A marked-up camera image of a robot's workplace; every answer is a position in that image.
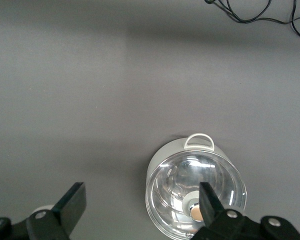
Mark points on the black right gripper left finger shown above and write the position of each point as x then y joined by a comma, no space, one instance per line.
72,207

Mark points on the large glass pot lid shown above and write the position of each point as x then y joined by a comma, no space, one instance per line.
170,190

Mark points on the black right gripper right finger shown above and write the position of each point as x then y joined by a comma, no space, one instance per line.
210,207

